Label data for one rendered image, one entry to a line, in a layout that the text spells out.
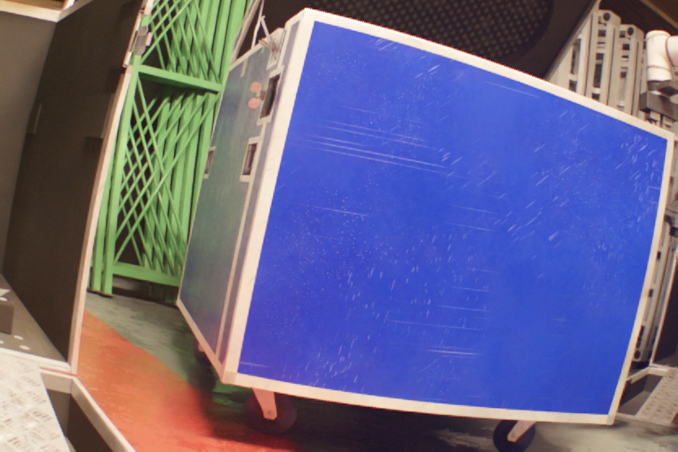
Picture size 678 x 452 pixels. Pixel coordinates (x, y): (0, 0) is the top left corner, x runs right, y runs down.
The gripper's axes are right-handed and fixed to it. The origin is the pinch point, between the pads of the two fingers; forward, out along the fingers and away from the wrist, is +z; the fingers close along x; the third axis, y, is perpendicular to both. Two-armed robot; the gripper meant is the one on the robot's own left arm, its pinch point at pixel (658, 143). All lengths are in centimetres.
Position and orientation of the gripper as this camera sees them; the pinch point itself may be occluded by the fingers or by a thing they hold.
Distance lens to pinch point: 239.8
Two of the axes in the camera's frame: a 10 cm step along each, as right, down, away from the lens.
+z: -1.7, 9.7, -1.8
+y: -2.7, 1.3, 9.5
